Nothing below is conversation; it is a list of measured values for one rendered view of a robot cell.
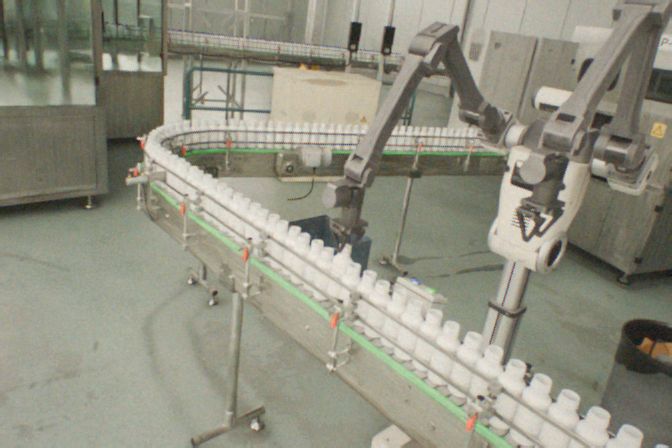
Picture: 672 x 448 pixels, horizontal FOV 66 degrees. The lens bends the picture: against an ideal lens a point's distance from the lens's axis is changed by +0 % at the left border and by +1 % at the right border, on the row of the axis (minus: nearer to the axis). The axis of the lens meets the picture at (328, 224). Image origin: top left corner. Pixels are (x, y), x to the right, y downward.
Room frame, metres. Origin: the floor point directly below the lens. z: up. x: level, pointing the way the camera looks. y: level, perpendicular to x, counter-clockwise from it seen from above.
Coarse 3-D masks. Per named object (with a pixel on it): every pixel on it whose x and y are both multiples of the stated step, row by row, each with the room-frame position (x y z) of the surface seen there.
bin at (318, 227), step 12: (324, 216) 2.27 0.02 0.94; (312, 228) 2.22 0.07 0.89; (324, 228) 2.27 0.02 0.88; (312, 240) 2.23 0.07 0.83; (324, 240) 2.26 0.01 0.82; (360, 240) 2.10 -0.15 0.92; (336, 252) 1.91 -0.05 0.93; (360, 252) 2.02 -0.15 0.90; (360, 264) 2.02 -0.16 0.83; (360, 276) 2.03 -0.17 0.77
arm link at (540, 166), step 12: (540, 144) 1.17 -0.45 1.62; (576, 144) 1.11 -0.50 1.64; (528, 156) 1.10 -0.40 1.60; (540, 156) 1.08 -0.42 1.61; (552, 156) 1.10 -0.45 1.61; (528, 168) 1.09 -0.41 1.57; (540, 168) 1.07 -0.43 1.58; (552, 168) 1.09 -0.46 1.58; (528, 180) 1.09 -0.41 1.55; (540, 180) 1.07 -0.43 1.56
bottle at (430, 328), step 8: (432, 312) 1.15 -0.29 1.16; (440, 312) 1.14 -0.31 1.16; (432, 320) 1.12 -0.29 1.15; (440, 320) 1.13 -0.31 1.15; (424, 328) 1.12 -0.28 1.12; (432, 328) 1.12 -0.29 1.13; (440, 328) 1.12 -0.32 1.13; (432, 336) 1.11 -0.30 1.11; (416, 344) 1.13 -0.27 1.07; (424, 344) 1.11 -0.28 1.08; (416, 352) 1.13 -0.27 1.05; (424, 352) 1.11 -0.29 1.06; (432, 352) 1.11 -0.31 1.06; (424, 360) 1.11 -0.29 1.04; (416, 368) 1.12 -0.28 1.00; (424, 368) 1.11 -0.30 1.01
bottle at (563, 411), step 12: (564, 396) 0.89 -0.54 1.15; (576, 396) 0.88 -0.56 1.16; (552, 408) 0.88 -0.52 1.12; (564, 408) 0.86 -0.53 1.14; (576, 408) 0.86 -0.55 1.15; (564, 420) 0.85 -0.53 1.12; (576, 420) 0.86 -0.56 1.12; (540, 432) 0.88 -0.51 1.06; (552, 432) 0.86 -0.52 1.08; (552, 444) 0.85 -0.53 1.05; (564, 444) 0.85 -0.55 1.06
